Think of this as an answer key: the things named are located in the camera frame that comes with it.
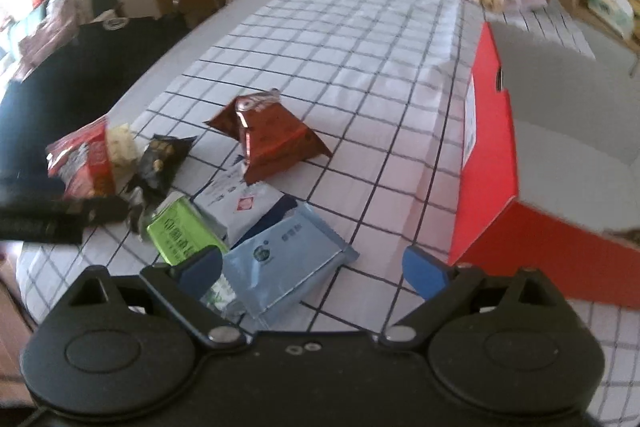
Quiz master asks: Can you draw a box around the red snack packet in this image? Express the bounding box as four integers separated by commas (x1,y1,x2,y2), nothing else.
46,117,120,200

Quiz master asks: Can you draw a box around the brown triangular snack packet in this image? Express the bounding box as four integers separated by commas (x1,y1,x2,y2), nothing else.
204,88,334,186

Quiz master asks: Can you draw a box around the green snack packet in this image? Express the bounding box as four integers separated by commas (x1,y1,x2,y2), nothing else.
145,197,231,269

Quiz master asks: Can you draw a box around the white and blue snack packet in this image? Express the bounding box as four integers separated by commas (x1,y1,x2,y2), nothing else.
192,167,299,249

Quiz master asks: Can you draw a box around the pink floral cloth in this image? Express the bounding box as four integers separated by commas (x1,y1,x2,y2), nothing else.
17,0,83,70

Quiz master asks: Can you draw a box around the teal cushion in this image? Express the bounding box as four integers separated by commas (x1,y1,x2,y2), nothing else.
7,14,51,50

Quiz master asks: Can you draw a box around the white checkered tablecloth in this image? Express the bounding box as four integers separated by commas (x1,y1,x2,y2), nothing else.
15,0,640,427

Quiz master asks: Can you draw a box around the wooden chair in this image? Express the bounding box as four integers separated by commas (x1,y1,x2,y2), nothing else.
171,0,223,28

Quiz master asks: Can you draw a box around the small green white packet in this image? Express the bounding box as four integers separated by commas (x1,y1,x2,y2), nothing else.
202,274,243,323

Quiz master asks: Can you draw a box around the cardboard tray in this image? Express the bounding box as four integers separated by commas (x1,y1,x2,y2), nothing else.
550,0,640,42

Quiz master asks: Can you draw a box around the black snack packet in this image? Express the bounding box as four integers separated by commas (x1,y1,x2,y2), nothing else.
127,134,198,208

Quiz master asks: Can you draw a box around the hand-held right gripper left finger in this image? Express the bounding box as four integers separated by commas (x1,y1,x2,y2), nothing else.
67,247,248,350

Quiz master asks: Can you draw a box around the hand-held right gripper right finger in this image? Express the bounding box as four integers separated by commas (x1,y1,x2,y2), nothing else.
377,246,573,350

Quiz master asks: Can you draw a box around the red cardboard box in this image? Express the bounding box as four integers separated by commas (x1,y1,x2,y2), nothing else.
447,21,640,310

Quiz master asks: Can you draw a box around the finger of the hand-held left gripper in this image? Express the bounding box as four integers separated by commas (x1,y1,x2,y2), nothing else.
0,216,85,244
0,177,130,225

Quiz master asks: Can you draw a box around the light blue snack packet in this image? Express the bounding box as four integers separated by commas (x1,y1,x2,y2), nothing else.
220,202,361,321

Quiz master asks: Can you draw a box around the beige snack packet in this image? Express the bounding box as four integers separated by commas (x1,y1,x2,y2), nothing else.
106,123,142,182

